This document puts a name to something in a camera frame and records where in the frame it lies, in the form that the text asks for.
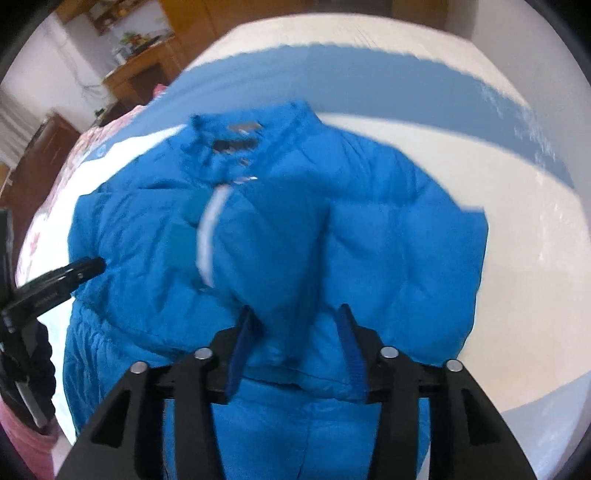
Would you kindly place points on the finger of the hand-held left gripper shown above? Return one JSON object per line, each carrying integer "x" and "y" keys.
{"x": 69, "y": 277}

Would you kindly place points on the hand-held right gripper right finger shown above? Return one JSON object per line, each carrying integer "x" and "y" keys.
{"x": 353, "y": 355}

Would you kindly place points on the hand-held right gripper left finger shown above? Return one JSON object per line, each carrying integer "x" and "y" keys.
{"x": 241, "y": 350}

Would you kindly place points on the blue puffer jacket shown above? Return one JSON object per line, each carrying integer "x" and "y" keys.
{"x": 323, "y": 221}

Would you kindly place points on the pink cloth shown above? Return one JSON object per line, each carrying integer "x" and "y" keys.
{"x": 23, "y": 447}

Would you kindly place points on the dark wooden cabinet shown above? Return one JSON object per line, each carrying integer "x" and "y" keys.
{"x": 41, "y": 147}

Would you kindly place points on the white curtain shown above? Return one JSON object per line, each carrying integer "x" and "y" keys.
{"x": 16, "y": 129}

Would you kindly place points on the bed with blue white sheet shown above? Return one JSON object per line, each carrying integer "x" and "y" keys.
{"x": 531, "y": 277}

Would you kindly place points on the wooden desk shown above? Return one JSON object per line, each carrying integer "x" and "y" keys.
{"x": 138, "y": 64}

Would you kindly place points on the orange wooden wardrobe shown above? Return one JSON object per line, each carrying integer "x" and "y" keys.
{"x": 198, "y": 27}

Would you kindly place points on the wooden wall shelf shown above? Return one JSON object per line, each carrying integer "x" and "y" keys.
{"x": 111, "y": 11}

